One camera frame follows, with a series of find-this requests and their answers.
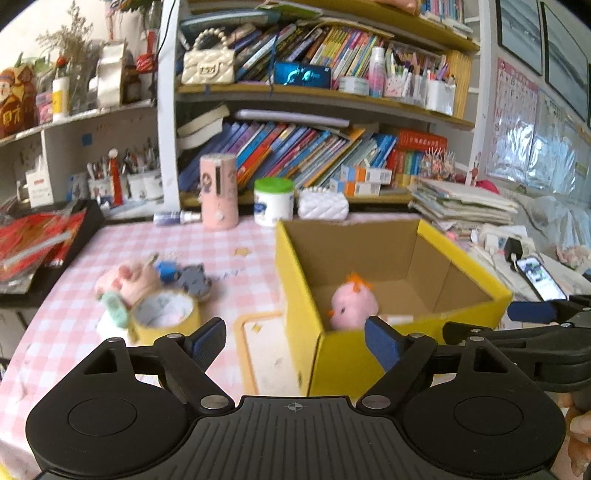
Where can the yellow tape roll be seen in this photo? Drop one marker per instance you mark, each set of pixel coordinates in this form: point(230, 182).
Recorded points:
point(141, 331)

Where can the pink checkered tablecloth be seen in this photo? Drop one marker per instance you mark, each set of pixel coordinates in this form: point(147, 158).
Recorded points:
point(92, 286)

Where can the row of colourful thin books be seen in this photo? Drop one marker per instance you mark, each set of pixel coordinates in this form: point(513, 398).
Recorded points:
point(341, 48)

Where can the white quilted pouch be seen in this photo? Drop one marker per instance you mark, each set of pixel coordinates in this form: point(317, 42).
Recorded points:
point(322, 205)

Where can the white tube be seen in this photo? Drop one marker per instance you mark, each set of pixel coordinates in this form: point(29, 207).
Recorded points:
point(397, 319)

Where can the black tray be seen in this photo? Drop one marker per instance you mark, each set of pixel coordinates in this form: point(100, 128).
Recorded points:
point(90, 221)

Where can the colourful spiky ornament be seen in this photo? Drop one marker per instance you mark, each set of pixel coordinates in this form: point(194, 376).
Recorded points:
point(438, 166)

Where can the white bottle yellow label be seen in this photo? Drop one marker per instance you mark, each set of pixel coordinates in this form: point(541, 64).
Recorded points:
point(60, 99)

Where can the smartphone with lit screen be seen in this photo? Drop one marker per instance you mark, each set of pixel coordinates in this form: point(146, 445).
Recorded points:
point(540, 277)

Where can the red costumed figurine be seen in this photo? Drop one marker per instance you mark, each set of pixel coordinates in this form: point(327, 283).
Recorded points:
point(16, 106)

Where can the pink plush chick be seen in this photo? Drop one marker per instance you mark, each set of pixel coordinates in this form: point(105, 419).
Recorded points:
point(353, 302)

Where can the yellow cardboard box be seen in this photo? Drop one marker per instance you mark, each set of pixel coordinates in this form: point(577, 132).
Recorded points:
point(351, 369)

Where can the framed wall picture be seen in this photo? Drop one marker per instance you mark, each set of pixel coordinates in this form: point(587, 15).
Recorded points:
point(519, 32)
point(568, 64)

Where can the white bookshelf yellow boards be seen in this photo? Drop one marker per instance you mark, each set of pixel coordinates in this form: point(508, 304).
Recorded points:
point(167, 115)

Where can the grey plush toy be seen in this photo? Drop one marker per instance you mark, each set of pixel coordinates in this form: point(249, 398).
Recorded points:
point(194, 279)

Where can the white printed pen mug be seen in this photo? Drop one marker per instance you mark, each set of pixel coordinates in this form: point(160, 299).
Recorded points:
point(145, 185)
point(99, 189)

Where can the white shelf unit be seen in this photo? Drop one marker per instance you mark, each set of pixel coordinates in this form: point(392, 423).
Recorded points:
point(64, 147)

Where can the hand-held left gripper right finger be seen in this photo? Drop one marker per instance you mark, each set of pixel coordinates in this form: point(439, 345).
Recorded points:
point(381, 344)

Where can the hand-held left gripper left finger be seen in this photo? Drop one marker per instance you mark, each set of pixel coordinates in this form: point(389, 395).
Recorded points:
point(210, 342)

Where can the white pen box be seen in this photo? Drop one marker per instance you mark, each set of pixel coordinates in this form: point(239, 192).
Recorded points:
point(439, 98)

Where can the clear spray bottle blue cap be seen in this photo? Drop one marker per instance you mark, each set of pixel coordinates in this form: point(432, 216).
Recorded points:
point(178, 218)

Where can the person's right hand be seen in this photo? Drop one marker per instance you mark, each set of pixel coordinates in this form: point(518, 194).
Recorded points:
point(581, 431)

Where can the red boxed book set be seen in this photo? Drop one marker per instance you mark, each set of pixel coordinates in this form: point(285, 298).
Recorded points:
point(418, 152)

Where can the stack of papers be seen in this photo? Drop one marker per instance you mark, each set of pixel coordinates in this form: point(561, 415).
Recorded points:
point(461, 201)

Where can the white jar green lid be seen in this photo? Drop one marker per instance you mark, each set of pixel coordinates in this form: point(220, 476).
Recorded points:
point(274, 203)

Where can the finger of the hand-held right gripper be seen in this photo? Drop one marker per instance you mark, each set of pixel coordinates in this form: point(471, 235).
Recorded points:
point(531, 312)
point(461, 333)

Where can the dried flower bunch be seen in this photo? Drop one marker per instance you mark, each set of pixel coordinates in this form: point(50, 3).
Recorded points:
point(69, 39)

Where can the stack of red packets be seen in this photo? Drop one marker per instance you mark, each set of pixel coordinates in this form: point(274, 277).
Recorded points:
point(32, 240)

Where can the black charger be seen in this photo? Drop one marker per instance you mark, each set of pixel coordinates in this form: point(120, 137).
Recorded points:
point(512, 249)

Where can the mint green small toy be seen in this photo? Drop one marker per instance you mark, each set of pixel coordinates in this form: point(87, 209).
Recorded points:
point(115, 309)

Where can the pink cylindrical humidifier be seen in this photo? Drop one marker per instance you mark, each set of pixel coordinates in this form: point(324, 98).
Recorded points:
point(219, 194)

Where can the cream quilted handbag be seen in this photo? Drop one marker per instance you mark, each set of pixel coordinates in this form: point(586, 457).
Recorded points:
point(207, 67)

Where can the white bottle pink label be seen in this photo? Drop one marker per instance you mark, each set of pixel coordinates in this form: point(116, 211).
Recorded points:
point(377, 74)

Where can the pink wall chart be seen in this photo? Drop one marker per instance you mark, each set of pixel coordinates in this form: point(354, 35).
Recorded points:
point(515, 115)

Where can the orange white medicine box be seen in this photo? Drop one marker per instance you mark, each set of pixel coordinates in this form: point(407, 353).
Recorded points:
point(367, 174)
point(355, 188)

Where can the phone with blue screen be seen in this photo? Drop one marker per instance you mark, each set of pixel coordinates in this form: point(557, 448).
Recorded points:
point(302, 75)

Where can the row of blue picture books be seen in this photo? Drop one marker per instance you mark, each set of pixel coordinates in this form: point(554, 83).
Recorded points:
point(295, 152)

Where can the pink plush pig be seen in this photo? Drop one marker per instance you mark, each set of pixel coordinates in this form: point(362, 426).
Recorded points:
point(134, 280)

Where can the white box red label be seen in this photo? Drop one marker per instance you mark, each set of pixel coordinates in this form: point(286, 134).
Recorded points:
point(40, 189)

